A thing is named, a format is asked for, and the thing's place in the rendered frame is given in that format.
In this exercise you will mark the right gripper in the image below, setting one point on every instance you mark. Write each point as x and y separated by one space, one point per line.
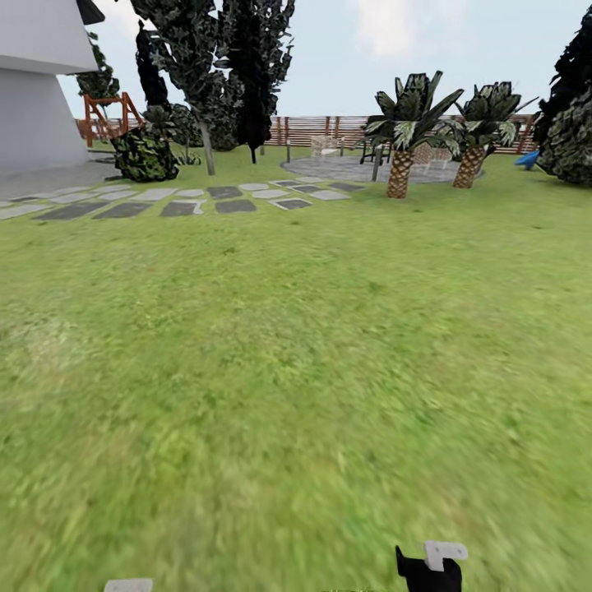
421 579

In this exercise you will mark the garden chair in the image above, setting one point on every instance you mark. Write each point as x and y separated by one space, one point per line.
324 145
442 154
423 155

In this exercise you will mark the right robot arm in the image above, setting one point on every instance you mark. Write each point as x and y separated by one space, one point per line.
438 572

